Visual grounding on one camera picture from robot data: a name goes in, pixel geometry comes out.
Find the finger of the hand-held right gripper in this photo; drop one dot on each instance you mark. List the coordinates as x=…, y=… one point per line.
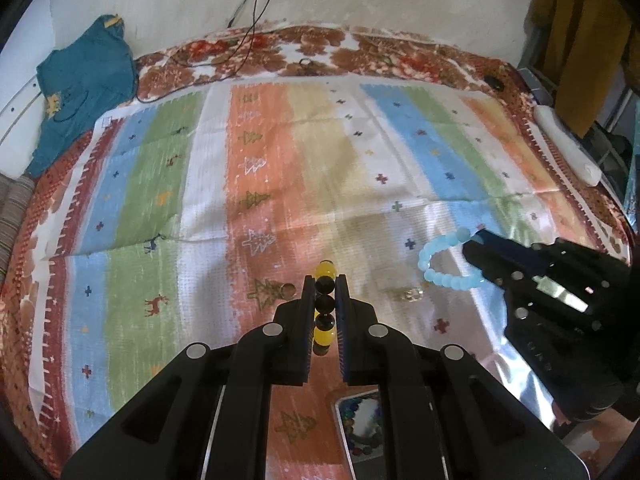
x=487, y=265
x=520, y=255

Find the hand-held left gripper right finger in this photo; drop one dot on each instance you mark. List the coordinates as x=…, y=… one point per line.
x=344, y=330

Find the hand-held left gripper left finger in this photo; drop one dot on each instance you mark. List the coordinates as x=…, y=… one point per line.
x=306, y=330

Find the silver metal tin box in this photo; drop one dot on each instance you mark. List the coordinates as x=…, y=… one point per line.
x=360, y=462

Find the white bolster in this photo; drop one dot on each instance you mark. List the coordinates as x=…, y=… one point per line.
x=565, y=140

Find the small black object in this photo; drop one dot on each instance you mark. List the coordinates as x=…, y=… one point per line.
x=494, y=83

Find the colourful striped mat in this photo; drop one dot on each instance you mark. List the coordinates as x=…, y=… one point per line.
x=260, y=125

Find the mustard hanging garment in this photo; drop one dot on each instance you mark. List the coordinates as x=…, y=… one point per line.
x=585, y=35

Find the small black loop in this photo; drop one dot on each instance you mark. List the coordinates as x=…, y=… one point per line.
x=306, y=62

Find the floral bed sheet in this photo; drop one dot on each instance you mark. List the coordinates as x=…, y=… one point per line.
x=320, y=45

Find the striped brown pillow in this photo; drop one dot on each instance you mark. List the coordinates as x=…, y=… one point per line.
x=12, y=210

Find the teal garment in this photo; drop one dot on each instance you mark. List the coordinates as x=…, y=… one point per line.
x=85, y=75

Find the white headboard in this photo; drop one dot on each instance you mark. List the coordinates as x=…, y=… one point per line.
x=15, y=110

